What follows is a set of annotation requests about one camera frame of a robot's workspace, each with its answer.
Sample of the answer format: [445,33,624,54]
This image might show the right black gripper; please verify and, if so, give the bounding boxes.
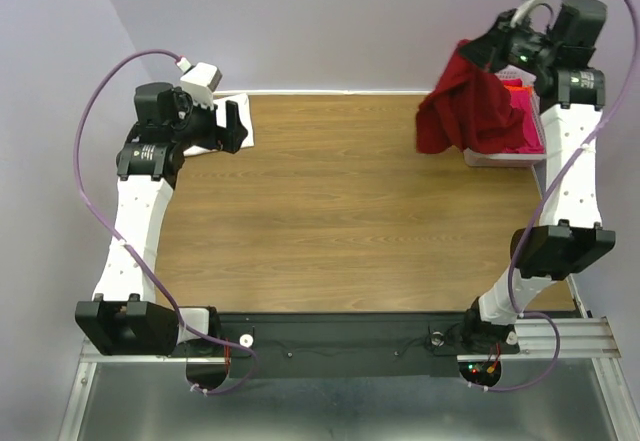
[457,7,560,76]

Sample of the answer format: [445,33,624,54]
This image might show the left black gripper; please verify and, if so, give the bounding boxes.
[170,85,248,153]

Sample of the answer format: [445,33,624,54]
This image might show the dark red t shirt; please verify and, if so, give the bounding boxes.
[415,40,525,154]

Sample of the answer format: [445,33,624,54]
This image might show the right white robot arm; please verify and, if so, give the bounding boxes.
[457,0,616,352]

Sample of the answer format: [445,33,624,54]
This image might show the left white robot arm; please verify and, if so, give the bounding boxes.
[75,82,249,355]

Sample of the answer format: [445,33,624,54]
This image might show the folded white t shirt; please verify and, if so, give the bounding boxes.
[184,93,255,157]

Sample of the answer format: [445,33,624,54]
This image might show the orange t shirt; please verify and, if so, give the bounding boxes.
[504,84,533,95]

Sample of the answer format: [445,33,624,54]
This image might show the pink t shirt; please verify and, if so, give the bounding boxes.
[502,79,545,155]

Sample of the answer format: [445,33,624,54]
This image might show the white plastic basket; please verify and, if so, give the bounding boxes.
[463,67,546,168]

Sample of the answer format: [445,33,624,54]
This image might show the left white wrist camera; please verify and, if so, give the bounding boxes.
[177,58,222,109]

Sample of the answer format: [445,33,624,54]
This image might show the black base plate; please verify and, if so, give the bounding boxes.
[185,308,519,379]

